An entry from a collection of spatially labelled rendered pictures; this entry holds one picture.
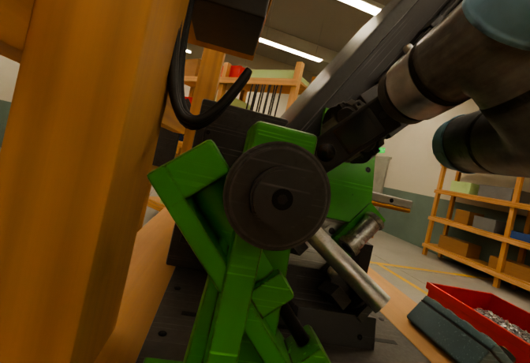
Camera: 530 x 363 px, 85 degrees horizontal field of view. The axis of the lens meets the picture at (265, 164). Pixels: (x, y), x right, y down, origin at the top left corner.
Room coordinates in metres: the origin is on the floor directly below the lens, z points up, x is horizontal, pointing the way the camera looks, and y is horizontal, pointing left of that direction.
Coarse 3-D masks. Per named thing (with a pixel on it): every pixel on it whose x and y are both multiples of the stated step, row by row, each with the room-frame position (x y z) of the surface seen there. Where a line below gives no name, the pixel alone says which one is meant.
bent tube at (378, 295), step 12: (312, 240) 0.43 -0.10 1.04; (324, 240) 0.43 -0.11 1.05; (324, 252) 0.42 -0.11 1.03; (336, 252) 0.42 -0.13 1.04; (336, 264) 0.41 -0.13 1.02; (348, 264) 0.41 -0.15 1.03; (348, 276) 0.40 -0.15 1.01; (360, 276) 0.40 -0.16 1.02; (360, 288) 0.39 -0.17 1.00; (372, 288) 0.39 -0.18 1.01; (372, 300) 0.38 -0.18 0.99; (384, 300) 0.38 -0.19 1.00
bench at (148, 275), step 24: (168, 216) 1.03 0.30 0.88; (144, 240) 0.74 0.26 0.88; (168, 240) 0.78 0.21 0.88; (144, 264) 0.60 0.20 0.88; (144, 288) 0.50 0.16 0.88; (120, 312) 0.42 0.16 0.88; (144, 312) 0.43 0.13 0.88; (120, 336) 0.37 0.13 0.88; (144, 336) 0.38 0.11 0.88; (96, 360) 0.33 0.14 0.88; (120, 360) 0.33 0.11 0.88
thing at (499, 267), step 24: (456, 192) 5.70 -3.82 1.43; (480, 192) 5.32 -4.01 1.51; (504, 192) 4.91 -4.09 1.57; (432, 216) 6.09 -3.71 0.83; (456, 216) 5.67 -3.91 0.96; (480, 216) 5.33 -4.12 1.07; (528, 216) 4.82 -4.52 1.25; (456, 240) 5.56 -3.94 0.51; (504, 240) 4.67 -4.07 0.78; (528, 240) 4.44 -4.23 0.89; (480, 264) 4.98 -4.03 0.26; (504, 264) 4.68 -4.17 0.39; (528, 288) 4.23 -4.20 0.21
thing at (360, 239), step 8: (368, 216) 0.50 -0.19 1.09; (376, 216) 0.49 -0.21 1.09; (360, 224) 0.49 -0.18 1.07; (368, 224) 0.49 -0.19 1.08; (376, 224) 0.49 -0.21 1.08; (352, 232) 0.49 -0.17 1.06; (360, 232) 0.48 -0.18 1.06; (368, 232) 0.48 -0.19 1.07; (344, 240) 0.48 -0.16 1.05; (352, 240) 0.47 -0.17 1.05; (360, 240) 0.48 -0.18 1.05; (368, 240) 0.49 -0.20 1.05; (352, 248) 0.47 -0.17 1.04; (360, 248) 0.48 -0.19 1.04
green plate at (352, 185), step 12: (324, 108) 0.56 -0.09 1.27; (336, 168) 0.54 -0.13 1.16; (348, 168) 0.54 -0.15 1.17; (360, 168) 0.55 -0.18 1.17; (372, 168) 0.55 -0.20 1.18; (336, 180) 0.53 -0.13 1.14; (348, 180) 0.53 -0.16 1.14; (360, 180) 0.54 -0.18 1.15; (372, 180) 0.54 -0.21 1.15; (336, 192) 0.52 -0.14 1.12; (348, 192) 0.53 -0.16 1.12; (360, 192) 0.53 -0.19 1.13; (336, 204) 0.52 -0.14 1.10; (348, 204) 0.52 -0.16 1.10; (360, 204) 0.53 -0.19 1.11; (336, 216) 0.51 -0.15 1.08; (348, 216) 0.52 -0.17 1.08
